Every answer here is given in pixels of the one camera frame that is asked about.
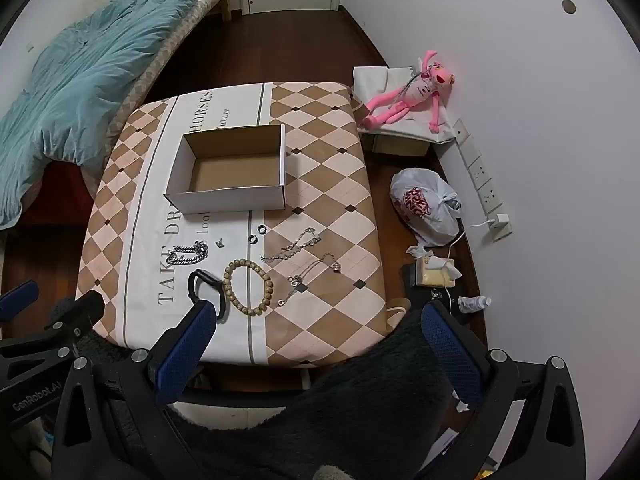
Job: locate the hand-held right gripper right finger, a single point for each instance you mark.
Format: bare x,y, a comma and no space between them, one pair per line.
450,355

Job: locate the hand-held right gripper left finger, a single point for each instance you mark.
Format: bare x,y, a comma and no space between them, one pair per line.
185,352

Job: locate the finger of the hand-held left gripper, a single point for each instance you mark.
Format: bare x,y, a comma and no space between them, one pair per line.
17,299
75,312

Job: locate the black smart band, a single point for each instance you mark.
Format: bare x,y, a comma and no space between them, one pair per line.
192,285

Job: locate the cardboard box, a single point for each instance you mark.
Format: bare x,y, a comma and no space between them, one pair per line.
225,177

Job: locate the small white bottle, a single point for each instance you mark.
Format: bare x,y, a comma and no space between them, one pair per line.
472,304

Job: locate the yellow tissue box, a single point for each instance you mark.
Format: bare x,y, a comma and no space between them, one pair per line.
435,275

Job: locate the dark fuzzy pants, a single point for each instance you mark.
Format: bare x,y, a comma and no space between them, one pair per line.
350,420

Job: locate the white plastic bag red print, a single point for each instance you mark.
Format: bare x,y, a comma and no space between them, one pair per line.
430,220

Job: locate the white charger plug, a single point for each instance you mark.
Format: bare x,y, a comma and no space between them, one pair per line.
501,221

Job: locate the white power strip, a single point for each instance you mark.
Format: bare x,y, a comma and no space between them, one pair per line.
480,170

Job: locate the checkered printed tablecloth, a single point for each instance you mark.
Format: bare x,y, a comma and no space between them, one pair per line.
330,185

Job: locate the brown cardboard carton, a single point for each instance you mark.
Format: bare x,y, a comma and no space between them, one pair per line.
395,145

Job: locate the light blue duvet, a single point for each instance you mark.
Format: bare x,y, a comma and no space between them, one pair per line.
90,70

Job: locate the pink plush toy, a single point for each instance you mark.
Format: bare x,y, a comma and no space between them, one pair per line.
415,95

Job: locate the white tote bag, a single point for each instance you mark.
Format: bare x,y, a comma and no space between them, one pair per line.
372,80

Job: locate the round wall opening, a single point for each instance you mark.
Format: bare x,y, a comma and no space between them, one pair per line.
568,6

